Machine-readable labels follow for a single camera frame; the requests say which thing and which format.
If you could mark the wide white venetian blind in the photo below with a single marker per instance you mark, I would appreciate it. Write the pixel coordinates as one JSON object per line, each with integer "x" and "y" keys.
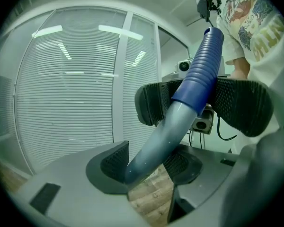
{"x": 68, "y": 91}

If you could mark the narrow white venetian blind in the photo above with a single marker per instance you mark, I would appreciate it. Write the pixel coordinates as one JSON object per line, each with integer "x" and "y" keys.
{"x": 139, "y": 55}

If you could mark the person in white t-shirt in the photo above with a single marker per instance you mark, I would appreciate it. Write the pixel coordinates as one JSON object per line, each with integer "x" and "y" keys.
{"x": 262, "y": 32}

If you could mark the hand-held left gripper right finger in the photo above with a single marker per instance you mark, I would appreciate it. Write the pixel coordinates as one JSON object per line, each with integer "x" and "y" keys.
{"x": 203, "y": 174}

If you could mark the person's right forearm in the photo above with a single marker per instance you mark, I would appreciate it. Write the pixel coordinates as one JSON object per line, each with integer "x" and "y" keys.
{"x": 241, "y": 67}

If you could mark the black chest monitor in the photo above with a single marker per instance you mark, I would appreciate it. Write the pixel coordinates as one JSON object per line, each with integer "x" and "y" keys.
{"x": 204, "y": 8}

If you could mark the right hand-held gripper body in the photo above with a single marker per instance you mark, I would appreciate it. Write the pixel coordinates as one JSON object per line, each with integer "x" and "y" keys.
{"x": 183, "y": 66}

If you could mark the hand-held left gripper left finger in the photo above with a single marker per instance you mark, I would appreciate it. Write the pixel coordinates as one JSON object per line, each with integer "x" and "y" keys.
{"x": 73, "y": 193}

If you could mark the dark glass door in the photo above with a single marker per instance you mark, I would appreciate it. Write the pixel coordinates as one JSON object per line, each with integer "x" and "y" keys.
{"x": 0, "y": 107}

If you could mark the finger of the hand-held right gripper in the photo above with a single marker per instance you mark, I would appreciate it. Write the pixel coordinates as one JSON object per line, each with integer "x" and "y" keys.
{"x": 153, "y": 103}
{"x": 246, "y": 107}

